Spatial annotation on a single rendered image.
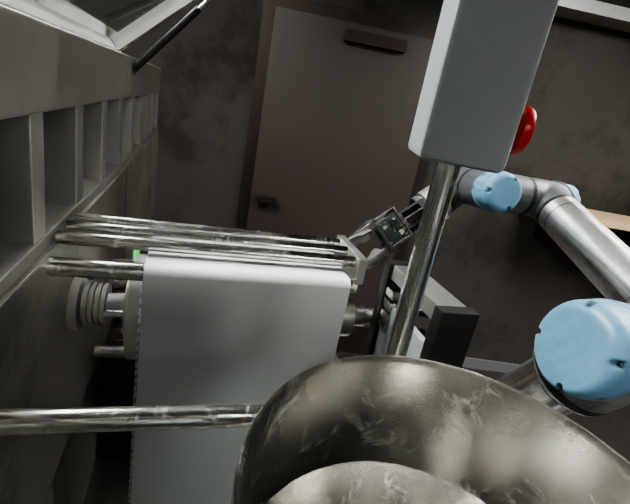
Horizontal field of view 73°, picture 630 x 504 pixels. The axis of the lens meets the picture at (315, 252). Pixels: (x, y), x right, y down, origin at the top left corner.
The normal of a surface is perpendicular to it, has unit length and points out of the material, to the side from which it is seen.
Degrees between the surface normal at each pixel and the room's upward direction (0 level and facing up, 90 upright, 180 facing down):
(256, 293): 90
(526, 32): 90
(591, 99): 90
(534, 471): 90
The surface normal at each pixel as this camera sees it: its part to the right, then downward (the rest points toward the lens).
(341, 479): 0.33, 0.06
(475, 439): -0.46, 0.21
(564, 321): -0.93, -0.18
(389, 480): 0.06, 0.03
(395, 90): 0.04, 0.33
